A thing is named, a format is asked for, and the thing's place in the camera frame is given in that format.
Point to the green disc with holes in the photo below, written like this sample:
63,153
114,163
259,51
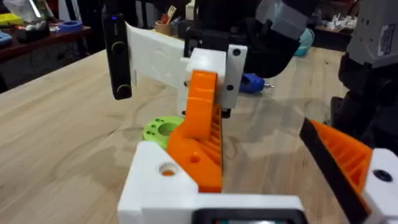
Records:
155,130

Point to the black box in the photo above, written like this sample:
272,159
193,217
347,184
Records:
32,32

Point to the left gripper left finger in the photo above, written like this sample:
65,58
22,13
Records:
146,183

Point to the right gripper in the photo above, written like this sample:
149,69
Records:
155,53

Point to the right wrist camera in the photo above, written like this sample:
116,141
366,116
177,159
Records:
117,56

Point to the orange ribbed wedge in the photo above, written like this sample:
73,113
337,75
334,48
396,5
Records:
199,168

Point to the teal bucket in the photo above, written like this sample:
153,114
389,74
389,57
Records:
305,42

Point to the brown side table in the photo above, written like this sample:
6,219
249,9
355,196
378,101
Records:
37,42

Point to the yellow box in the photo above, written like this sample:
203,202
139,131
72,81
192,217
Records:
9,19

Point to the wooden cup with utensils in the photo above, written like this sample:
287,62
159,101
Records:
164,26

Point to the heap of white parts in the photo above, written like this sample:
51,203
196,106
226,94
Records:
342,21

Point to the blue electric screwdriver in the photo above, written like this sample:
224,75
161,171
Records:
251,83

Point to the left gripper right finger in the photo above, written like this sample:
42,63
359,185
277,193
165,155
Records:
348,158

